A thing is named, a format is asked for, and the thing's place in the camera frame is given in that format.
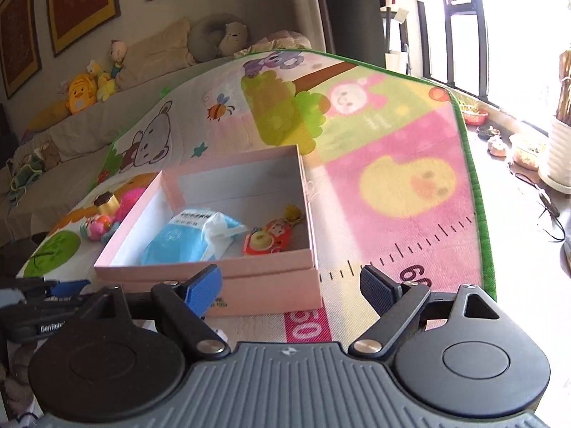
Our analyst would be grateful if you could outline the red plant bowl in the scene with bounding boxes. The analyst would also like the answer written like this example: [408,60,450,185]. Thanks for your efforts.
[461,106,490,127]

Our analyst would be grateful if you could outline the pink fuzzy ball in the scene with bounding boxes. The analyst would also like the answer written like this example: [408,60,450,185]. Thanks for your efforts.
[116,187,148,222]

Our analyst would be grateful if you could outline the black cable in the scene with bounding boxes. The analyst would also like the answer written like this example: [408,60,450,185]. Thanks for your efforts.
[507,162,568,244]

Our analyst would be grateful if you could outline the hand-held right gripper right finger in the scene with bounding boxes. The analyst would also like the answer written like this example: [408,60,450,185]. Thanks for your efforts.
[347,265,501,360]

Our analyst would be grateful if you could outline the long orange plush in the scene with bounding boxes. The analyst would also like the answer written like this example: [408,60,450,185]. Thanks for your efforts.
[28,100,71,133]

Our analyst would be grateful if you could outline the beige sofa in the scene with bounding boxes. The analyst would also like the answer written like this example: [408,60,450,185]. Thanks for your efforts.
[0,30,313,250]

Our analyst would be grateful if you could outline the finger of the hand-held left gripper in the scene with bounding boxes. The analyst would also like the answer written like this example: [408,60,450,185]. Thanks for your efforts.
[0,277,92,300]

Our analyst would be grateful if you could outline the red-haired doll keychain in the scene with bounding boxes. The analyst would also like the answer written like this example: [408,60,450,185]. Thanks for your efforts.
[263,217,295,253]

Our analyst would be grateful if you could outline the small pink doll toy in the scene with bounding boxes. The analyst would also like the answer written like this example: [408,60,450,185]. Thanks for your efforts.
[80,213,113,243]

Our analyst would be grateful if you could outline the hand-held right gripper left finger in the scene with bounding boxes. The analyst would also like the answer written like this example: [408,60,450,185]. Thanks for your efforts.
[82,265,231,360]

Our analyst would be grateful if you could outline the green cord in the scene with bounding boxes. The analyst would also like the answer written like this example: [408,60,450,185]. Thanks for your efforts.
[6,160,37,206]

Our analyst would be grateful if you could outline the beige folded blanket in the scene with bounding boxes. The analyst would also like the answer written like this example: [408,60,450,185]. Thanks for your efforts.
[116,17,198,91]

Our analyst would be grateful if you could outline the brown bear plush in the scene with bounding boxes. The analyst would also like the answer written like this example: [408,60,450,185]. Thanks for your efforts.
[12,140,62,173]

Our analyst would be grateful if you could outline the pink cardboard box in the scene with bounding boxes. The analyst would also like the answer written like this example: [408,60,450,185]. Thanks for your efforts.
[93,144,323,319]

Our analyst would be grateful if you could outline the red-hat doll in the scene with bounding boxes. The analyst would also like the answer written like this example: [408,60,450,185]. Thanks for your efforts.
[109,39,128,77]

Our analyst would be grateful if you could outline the yellow duck plush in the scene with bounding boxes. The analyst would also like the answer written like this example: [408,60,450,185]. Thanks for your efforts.
[86,60,118,102]

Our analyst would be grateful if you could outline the beige bear plush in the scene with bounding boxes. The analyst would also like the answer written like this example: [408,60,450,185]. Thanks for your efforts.
[218,22,250,57]

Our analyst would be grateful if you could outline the dark curtain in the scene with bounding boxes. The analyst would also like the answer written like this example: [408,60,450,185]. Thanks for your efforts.
[312,0,387,68]

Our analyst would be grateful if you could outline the white ribbed flower pot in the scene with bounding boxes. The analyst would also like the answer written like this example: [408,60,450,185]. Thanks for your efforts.
[537,115,571,195]

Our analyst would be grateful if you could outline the yellow pudding toy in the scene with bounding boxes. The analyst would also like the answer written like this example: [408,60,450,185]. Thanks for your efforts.
[95,192,119,216]

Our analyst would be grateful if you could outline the clear plastic container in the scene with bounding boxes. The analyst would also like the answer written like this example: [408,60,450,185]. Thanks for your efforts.
[508,132,547,171]

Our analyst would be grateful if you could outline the blue wet wipes packet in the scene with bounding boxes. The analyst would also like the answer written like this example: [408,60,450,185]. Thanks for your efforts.
[140,208,249,266]

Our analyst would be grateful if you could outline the cartoon printed play mat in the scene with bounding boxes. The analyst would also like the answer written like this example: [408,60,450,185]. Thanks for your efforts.
[17,47,497,349]

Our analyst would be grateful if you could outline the dried plant stalks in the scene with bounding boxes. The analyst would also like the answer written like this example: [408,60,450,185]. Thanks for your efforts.
[552,48,571,124]

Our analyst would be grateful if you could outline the striped pillow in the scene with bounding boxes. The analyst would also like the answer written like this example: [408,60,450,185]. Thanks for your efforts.
[247,30,312,55]

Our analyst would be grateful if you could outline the grey neck pillow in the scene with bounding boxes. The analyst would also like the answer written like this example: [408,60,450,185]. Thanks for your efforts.
[187,14,244,61]

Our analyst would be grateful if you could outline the orange toy camera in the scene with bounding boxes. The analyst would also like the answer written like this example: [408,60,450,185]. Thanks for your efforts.
[243,227,274,256]

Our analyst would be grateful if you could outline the orange tiger plush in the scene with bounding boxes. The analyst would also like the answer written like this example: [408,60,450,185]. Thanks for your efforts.
[66,76,100,115]

